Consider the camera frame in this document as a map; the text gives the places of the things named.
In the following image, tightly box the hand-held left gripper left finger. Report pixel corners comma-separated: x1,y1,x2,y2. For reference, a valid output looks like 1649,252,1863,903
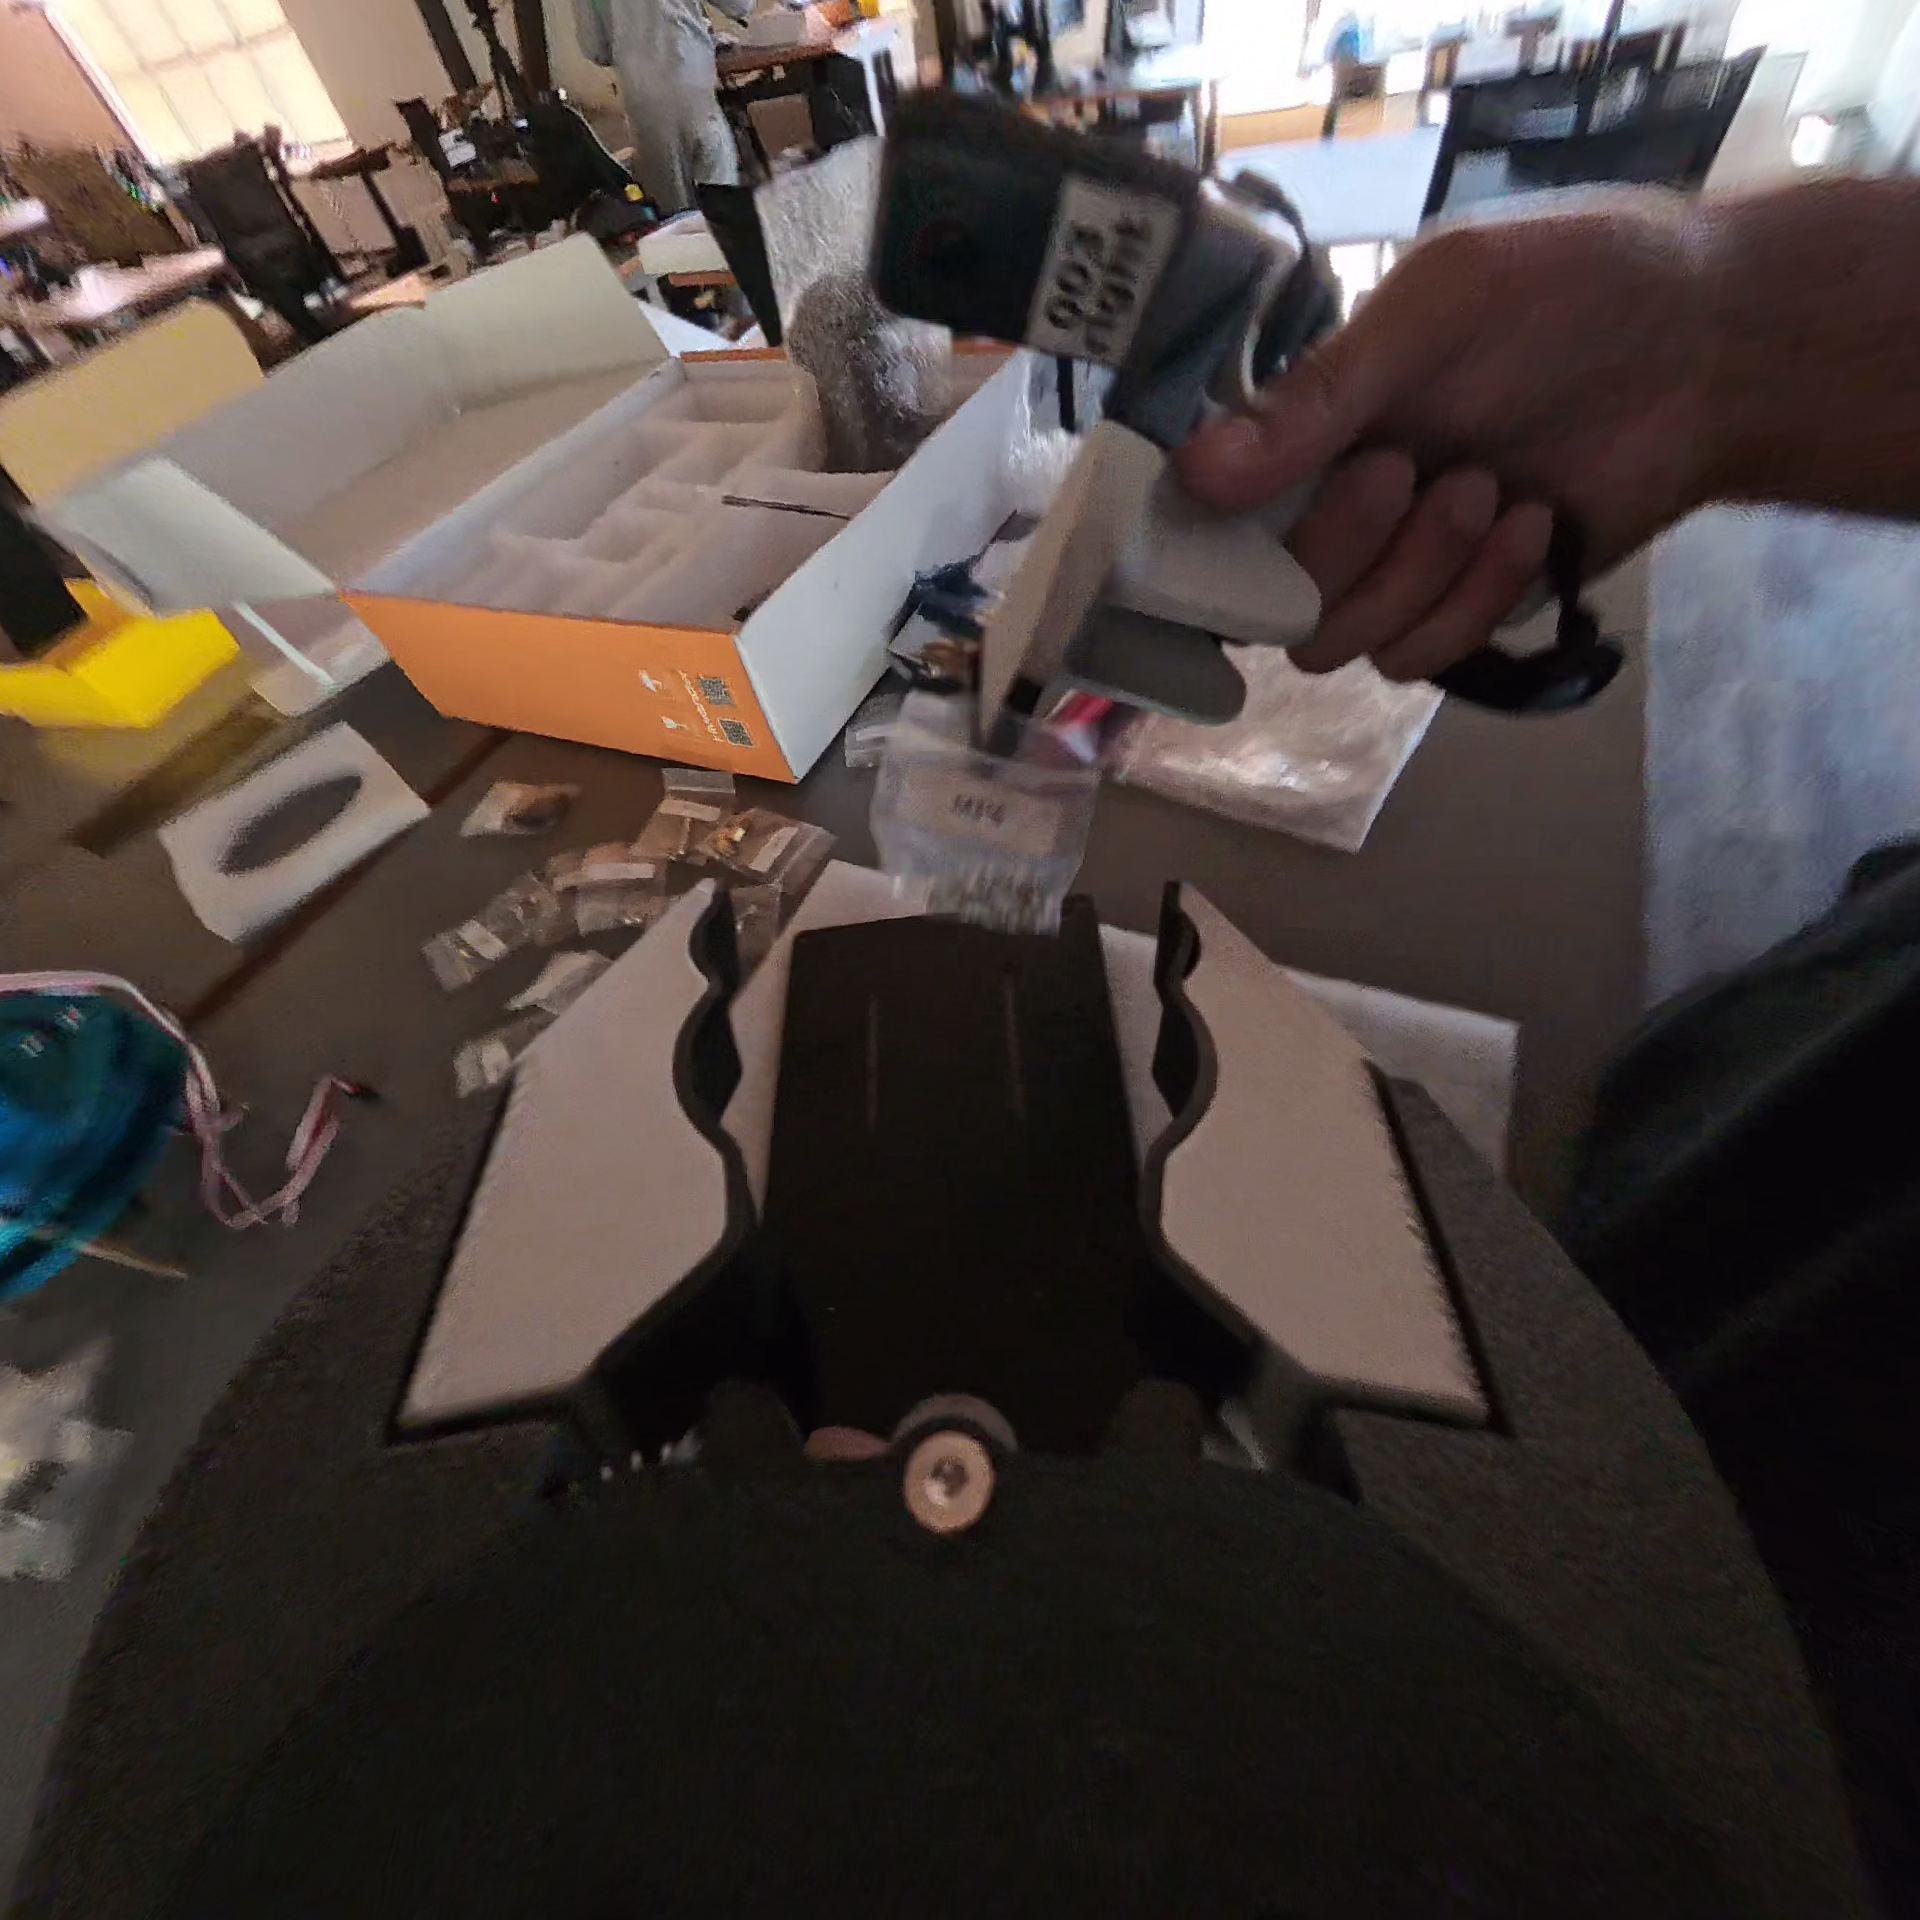
397,883,753,1432

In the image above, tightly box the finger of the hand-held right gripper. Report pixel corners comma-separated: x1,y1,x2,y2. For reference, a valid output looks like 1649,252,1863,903
971,420,1173,751
1076,603,1247,731

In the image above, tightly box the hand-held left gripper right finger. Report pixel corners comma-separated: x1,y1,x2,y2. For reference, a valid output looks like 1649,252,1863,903
1141,883,1495,1426

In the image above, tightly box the small clear screw bag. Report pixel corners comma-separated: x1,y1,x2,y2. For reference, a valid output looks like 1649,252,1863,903
866,736,1106,934

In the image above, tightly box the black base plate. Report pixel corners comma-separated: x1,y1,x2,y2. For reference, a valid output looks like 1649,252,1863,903
762,915,1162,1460

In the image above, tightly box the person's right forearm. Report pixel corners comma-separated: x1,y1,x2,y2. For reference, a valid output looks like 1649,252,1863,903
1697,172,1920,531

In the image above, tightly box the large clear plastic bag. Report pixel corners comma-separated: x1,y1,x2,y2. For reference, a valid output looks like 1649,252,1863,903
1114,645,1452,856

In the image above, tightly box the bubble wrap roll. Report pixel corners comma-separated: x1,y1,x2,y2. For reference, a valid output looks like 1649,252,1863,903
785,277,964,478

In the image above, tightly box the white foam sheet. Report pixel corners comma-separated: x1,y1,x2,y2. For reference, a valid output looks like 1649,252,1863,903
719,861,1522,1174

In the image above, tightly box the black office chair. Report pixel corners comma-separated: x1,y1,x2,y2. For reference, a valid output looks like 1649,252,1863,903
695,181,793,350
1421,45,1775,231

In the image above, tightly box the group of small parts bags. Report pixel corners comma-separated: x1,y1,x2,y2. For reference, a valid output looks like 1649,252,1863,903
420,765,845,1100

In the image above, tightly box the light wooden table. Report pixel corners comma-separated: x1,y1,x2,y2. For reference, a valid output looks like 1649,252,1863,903
1218,128,1452,245

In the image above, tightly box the person's dark clothing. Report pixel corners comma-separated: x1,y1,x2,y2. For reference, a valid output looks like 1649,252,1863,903
1558,838,1920,1920

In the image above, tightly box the orange white cardboard box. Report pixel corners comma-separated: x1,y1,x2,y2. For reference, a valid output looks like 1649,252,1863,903
46,231,1055,789

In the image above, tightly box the yellow plastic bin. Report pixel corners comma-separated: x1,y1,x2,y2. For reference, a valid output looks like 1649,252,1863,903
0,576,244,736

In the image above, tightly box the servo cable bundle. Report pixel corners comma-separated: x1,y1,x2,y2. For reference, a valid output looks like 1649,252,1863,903
89,971,379,1234

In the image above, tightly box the white foam ring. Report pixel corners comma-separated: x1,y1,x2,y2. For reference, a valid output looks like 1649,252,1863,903
153,723,437,946

